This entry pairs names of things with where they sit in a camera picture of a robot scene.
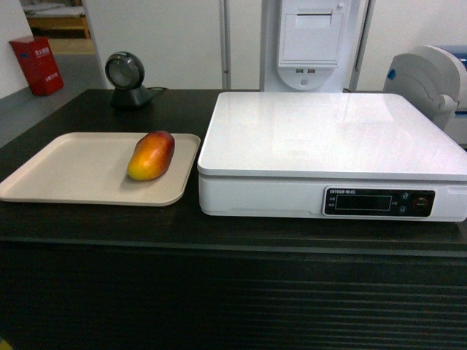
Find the white blue label printer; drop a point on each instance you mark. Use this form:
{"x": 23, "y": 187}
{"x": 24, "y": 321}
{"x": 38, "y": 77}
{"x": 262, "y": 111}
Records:
{"x": 433, "y": 79}

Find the white POS terminal stand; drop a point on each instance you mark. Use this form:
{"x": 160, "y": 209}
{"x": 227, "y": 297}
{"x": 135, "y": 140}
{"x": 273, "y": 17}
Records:
{"x": 308, "y": 46}

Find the wooden shelf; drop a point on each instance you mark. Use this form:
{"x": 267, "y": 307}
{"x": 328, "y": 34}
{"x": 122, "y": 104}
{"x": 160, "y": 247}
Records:
{"x": 56, "y": 16}

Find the black barcode scanner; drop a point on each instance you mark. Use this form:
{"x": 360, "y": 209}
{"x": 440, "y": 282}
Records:
{"x": 126, "y": 73}

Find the white checkout scale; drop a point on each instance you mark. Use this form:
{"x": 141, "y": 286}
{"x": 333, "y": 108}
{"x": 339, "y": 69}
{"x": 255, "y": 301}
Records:
{"x": 329, "y": 155}

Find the beige plastic tray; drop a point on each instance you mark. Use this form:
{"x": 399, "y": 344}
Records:
{"x": 91, "y": 168}

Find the red fire extinguisher box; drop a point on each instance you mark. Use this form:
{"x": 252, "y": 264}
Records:
{"x": 37, "y": 62}

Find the dark checkout counter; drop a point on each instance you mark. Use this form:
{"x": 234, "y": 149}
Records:
{"x": 96, "y": 276}

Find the red yellow mango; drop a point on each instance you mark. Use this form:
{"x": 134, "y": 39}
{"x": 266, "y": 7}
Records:
{"x": 152, "y": 156}

